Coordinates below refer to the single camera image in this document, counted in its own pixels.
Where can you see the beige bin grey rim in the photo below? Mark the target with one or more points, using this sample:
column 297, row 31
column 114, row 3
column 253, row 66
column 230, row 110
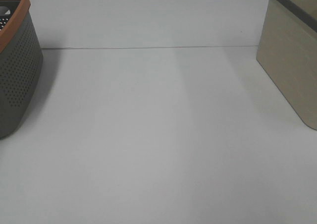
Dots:
column 288, row 53

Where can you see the grey perforated basket orange rim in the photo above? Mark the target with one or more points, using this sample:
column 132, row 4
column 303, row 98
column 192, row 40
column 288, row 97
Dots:
column 21, row 61

